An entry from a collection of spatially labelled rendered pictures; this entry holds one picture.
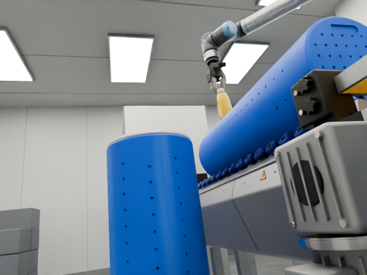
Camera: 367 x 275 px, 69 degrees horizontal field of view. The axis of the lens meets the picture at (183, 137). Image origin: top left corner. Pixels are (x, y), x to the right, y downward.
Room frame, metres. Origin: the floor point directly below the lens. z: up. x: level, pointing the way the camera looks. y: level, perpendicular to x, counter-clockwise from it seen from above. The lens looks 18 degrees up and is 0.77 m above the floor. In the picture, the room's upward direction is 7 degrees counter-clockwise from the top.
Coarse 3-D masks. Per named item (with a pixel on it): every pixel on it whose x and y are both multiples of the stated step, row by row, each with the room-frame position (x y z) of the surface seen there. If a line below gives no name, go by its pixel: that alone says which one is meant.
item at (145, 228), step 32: (128, 160) 0.72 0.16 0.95; (160, 160) 0.72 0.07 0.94; (192, 160) 0.81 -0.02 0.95; (128, 192) 0.73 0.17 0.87; (160, 192) 0.72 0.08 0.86; (192, 192) 0.78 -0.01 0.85; (128, 224) 0.73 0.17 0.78; (160, 224) 0.72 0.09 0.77; (192, 224) 0.77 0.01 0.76; (128, 256) 0.73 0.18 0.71; (160, 256) 0.72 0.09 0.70; (192, 256) 0.76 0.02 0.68
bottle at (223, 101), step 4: (220, 92) 1.30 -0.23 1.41; (224, 92) 1.30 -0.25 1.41; (220, 96) 1.29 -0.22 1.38; (224, 96) 1.28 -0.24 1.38; (220, 100) 1.29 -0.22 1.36; (224, 100) 1.28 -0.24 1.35; (228, 100) 1.29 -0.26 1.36; (220, 104) 1.30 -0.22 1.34; (224, 104) 1.29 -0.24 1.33; (228, 104) 1.29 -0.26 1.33; (220, 108) 1.31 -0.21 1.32; (224, 108) 1.29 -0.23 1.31; (228, 108) 1.29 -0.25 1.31; (224, 112) 1.29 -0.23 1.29
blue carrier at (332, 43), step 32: (320, 32) 0.55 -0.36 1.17; (352, 32) 0.59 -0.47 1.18; (288, 64) 0.61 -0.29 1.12; (320, 64) 0.55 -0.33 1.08; (352, 64) 0.57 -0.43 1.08; (256, 96) 0.77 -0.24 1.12; (288, 96) 0.64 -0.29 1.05; (224, 128) 1.02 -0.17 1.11; (256, 128) 0.82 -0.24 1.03; (288, 128) 0.72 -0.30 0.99; (224, 160) 1.14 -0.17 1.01; (256, 160) 1.00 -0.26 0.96
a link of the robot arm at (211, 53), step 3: (207, 51) 1.30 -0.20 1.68; (210, 51) 1.29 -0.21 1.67; (213, 51) 1.29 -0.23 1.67; (216, 51) 1.30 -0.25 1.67; (204, 54) 1.32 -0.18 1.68; (207, 54) 1.30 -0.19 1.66; (210, 54) 1.29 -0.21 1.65; (213, 54) 1.29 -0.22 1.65; (216, 54) 1.30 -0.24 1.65; (219, 54) 1.32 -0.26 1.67; (204, 57) 1.34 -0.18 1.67; (207, 57) 1.31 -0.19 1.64; (210, 57) 1.30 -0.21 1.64; (216, 57) 1.31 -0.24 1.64; (219, 57) 1.32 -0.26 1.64; (207, 60) 1.33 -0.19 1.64; (219, 60) 1.34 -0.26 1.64
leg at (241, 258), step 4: (236, 252) 1.57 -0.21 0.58; (240, 252) 1.56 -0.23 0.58; (244, 252) 1.57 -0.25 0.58; (236, 256) 1.58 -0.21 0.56; (240, 256) 1.56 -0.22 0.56; (244, 256) 1.57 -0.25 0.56; (236, 260) 1.59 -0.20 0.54; (240, 260) 1.56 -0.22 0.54; (244, 260) 1.56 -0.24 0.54; (236, 264) 1.59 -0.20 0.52; (240, 264) 1.56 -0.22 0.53; (244, 264) 1.56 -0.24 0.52; (240, 268) 1.56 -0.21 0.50; (244, 268) 1.56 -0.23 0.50; (240, 272) 1.56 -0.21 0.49; (244, 272) 1.56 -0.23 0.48; (248, 272) 1.57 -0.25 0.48
